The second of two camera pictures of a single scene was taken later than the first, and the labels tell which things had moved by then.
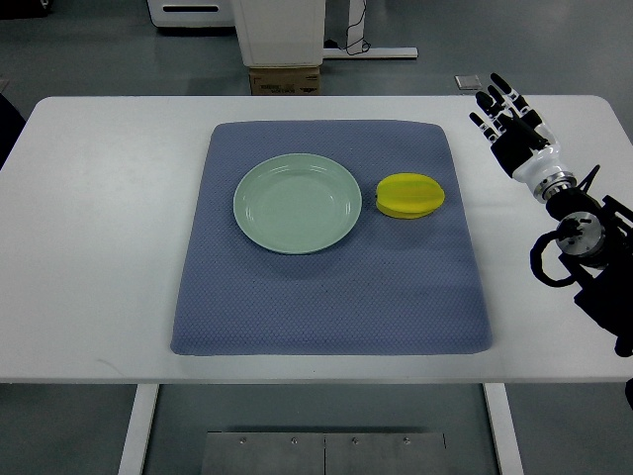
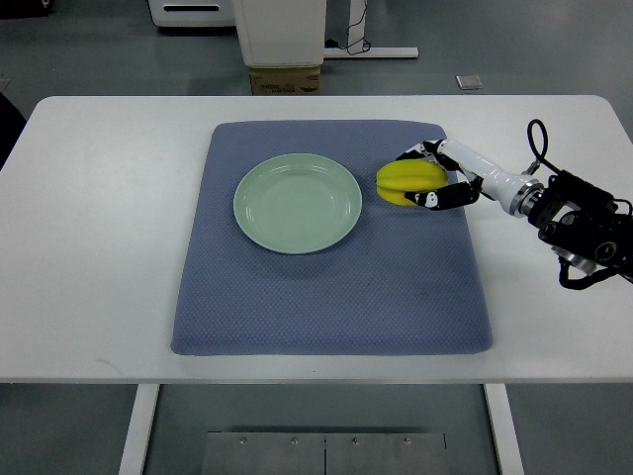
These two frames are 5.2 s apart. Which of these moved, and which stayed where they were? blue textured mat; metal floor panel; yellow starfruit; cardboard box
Moved: yellow starfruit
Stayed: blue textured mat; cardboard box; metal floor panel
